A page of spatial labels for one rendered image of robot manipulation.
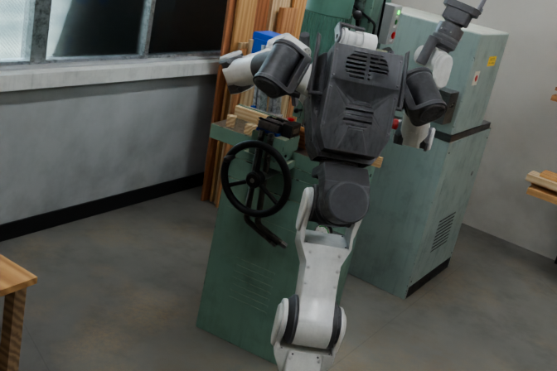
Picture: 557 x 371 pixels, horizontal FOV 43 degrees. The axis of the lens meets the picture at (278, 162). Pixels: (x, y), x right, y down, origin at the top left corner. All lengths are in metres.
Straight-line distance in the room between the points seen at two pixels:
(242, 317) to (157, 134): 1.53
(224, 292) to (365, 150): 1.25
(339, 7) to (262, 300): 1.20
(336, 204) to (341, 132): 0.21
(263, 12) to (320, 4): 1.80
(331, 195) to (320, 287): 0.33
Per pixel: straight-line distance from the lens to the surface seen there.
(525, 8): 4.91
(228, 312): 3.07
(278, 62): 2.08
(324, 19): 2.69
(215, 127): 2.86
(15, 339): 2.46
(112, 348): 2.99
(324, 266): 2.10
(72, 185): 3.88
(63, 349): 2.96
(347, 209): 1.89
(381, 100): 1.98
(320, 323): 2.10
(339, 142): 1.97
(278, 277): 2.89
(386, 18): 2.98
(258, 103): 3.68
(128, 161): 4.11
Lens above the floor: 1.69
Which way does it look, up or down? 18 degrees down
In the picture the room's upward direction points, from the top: 12 degrees clockwise
